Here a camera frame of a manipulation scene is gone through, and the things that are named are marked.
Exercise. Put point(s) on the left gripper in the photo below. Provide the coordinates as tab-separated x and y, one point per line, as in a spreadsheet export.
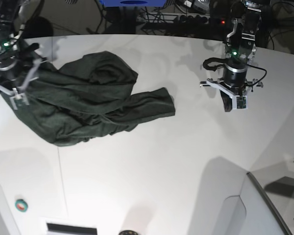
232	84

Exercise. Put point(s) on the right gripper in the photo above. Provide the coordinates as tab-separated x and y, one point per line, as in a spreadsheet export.
19	65

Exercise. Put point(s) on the dark green t-shirt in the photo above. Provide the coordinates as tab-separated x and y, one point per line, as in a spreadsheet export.
89	98

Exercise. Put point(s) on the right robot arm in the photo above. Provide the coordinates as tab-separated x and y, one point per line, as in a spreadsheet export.
13	22

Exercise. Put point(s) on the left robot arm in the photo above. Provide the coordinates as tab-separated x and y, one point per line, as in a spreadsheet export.
242	21

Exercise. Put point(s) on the black round stool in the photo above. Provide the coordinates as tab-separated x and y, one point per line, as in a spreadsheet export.
38	27

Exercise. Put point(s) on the black power strip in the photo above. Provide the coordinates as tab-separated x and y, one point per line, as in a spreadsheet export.
200	19

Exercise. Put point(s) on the blue box with oval hole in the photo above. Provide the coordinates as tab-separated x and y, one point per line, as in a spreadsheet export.
132	3

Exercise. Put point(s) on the red green emergency button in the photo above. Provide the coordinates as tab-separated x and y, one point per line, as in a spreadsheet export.
21	205

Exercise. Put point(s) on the black round knob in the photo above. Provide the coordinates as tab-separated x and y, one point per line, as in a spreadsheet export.
128	232

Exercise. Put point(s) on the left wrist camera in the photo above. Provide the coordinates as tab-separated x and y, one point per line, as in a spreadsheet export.
239	102

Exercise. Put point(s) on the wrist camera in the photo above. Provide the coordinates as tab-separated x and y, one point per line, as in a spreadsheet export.
239	102
19	100

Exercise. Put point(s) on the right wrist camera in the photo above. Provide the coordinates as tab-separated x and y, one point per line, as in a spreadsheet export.
19	100

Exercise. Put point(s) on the grey metal rail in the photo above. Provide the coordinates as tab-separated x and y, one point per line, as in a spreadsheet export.
273	210

